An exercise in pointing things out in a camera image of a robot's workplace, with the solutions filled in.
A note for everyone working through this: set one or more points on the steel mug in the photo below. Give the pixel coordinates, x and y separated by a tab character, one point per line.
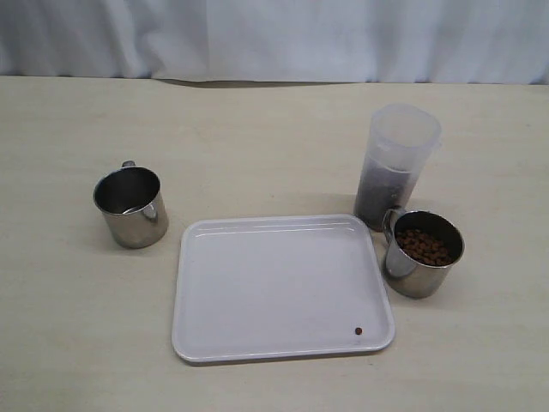
404	274
131	203

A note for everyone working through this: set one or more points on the white plastic tray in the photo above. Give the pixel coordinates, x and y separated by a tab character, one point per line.
252	289

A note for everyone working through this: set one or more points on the translucent plastic pitcher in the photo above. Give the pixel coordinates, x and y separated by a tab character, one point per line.
402	137

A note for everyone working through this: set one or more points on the brown pellets in right mug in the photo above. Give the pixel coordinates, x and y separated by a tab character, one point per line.
423	247

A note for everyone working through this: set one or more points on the white backdrop curtain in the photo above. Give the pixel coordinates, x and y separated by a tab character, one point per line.
279	41

